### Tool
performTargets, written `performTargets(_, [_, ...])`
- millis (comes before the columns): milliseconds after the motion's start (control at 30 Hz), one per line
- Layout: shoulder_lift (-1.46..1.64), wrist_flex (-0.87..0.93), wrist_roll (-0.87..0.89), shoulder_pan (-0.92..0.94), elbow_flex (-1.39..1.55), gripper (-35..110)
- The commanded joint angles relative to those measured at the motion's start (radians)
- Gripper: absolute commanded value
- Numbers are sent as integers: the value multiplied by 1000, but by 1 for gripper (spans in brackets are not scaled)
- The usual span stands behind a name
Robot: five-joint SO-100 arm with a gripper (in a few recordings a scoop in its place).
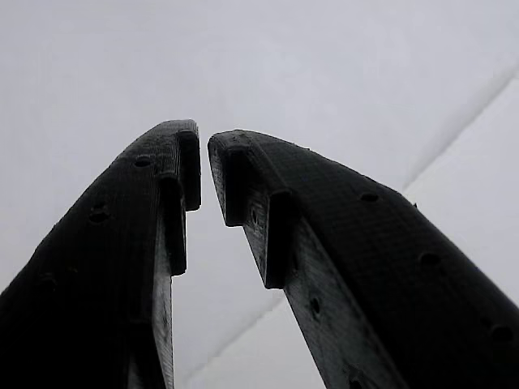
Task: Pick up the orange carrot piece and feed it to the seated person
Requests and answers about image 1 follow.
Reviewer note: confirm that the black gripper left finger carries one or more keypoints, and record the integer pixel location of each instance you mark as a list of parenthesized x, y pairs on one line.
[(101, 263)]

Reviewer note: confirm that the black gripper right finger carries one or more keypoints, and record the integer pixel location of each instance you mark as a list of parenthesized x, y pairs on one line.
[(385, 263)]

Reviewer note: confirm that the white paper sheet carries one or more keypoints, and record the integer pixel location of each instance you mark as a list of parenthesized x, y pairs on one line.
[(81, 61)]

